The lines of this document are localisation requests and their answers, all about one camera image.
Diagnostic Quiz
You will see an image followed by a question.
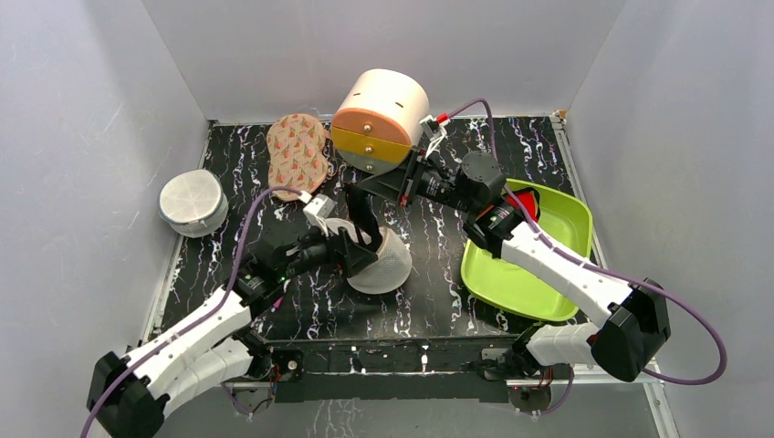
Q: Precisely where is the aluminium frame rail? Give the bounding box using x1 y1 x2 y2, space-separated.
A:
491 341 660 388

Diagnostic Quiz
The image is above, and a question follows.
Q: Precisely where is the green plastic basin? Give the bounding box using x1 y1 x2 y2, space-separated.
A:
461 179 593 322

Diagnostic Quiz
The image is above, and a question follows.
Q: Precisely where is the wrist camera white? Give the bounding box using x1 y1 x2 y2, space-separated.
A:
420 113 449 160
302 194 337 234

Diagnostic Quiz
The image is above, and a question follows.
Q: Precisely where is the round drawer cabinet orange yellow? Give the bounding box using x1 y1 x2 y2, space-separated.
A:
331 68 430 174

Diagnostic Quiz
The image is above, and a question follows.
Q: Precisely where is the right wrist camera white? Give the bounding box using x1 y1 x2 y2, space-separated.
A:
420 113 449 160

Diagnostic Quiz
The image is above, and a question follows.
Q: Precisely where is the black bra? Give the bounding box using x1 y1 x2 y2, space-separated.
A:
343 184 382 252

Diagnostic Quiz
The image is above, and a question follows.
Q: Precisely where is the peach patterned fabric pouch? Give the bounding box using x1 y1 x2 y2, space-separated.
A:
266 113 329 193

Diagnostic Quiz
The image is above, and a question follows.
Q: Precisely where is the red bra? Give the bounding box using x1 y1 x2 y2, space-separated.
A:
513 187 540 222

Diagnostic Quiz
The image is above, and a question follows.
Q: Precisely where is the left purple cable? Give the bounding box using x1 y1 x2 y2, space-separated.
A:
79 185 309 438

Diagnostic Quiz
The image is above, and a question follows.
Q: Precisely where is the pink white marker pen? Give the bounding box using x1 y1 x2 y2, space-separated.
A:
273 295 286 310

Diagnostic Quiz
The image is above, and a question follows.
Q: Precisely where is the white mesh laundry bag beige zipper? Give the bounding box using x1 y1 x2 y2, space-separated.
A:
325 218 412 295

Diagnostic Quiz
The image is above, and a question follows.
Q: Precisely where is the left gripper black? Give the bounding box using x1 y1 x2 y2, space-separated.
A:
279 218 377 283

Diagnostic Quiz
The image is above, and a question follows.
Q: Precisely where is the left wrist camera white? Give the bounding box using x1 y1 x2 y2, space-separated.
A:
302 194 337 234

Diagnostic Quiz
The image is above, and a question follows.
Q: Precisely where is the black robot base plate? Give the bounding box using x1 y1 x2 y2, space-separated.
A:
268 335 516 403

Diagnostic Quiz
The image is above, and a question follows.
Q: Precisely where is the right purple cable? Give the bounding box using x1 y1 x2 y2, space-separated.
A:
444 98 728 418

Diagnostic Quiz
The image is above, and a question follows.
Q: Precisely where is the purple cable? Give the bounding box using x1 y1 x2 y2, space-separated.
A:
444 98 728 418
79 185 309 438

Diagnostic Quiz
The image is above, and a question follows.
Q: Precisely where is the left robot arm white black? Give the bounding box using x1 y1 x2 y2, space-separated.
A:
81 220 387 437

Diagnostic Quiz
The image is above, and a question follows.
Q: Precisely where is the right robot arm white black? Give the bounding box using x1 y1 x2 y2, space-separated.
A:
356 151 671 382

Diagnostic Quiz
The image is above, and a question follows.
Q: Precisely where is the white mesh laundry bag grey trim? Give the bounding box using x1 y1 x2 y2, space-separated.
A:
158 169 228 238

